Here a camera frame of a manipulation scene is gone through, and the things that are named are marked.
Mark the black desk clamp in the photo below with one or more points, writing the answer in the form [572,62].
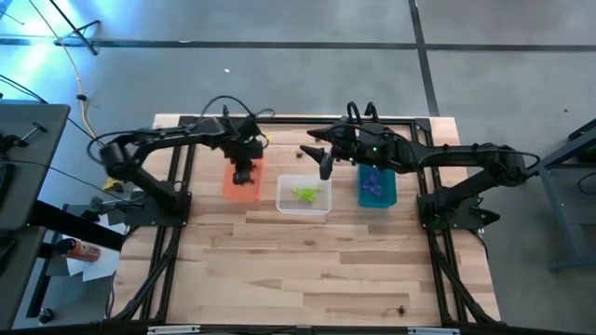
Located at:
[9,139]

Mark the green plastic spider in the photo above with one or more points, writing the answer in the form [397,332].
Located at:
[318,189]
[298,191]
[307,194]

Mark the silver bracket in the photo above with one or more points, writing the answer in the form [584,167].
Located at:
[433,331]
[172,330]

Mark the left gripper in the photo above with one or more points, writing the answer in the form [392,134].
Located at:
[243,148]

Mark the red bottle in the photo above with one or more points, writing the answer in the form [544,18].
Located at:
[84,251]

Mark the grey desk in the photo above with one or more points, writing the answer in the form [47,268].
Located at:
[28,153]

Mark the blue plastic bin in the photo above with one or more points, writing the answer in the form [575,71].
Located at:
[388,197]

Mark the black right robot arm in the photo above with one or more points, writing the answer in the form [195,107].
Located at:
[465,156]

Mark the grey side table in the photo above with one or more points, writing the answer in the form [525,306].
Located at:
[565,242]

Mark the orange plastic bin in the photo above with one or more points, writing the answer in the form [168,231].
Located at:
[228,191]

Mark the white paper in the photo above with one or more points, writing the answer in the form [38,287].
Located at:
[100,267]

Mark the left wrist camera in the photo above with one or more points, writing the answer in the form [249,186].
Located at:
[247,125]

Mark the clear plastic bin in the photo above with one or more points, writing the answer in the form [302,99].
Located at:
[284,207]

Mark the black tripod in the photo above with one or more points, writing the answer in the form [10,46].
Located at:
[77,31]

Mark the black metal table frame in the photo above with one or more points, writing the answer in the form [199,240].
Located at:
[435,270]

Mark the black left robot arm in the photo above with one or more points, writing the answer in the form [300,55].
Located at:
[163,137]

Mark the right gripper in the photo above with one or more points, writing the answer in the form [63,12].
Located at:
[368,146]

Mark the black knob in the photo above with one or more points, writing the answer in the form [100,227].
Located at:
[45,316]

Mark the black desk bar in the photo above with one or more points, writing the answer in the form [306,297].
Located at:
[70,223]

